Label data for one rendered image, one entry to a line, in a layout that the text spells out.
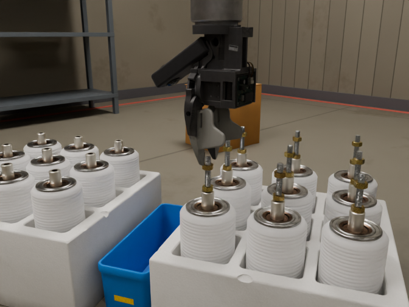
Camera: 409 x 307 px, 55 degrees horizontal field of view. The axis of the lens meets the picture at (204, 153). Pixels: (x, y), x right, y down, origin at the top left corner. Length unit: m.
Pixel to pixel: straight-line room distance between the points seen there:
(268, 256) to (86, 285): 0.38
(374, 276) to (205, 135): 0.32
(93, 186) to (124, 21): 2.68
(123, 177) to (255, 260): 0.45
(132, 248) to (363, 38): 2.73
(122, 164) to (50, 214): 0.24
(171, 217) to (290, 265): 0.45
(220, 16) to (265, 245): 0.34
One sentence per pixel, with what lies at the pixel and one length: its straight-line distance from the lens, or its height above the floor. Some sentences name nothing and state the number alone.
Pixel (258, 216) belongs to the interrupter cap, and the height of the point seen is 0.25.
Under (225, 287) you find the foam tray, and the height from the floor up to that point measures 0.16.
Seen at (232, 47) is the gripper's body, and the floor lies 0.51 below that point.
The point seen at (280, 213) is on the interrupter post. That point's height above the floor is 0.26.
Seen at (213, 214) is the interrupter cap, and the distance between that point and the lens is 0.64.
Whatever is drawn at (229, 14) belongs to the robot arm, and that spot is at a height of 0.56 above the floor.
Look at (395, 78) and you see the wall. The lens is 3.23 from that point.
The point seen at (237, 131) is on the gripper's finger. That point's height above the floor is 0.38.
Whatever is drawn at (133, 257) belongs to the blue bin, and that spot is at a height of 0.06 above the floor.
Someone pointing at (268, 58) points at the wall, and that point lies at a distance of 3.78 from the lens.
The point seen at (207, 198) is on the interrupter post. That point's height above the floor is 0.27.
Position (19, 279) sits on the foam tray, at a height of 0.08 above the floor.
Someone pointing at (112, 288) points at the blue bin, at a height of 0.07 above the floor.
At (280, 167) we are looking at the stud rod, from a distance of 0.61.
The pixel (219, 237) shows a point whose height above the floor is 0.22.
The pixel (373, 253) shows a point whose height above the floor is 0.24.
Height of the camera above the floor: 0.53
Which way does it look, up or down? 17 degrees down
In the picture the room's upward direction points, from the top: straight up
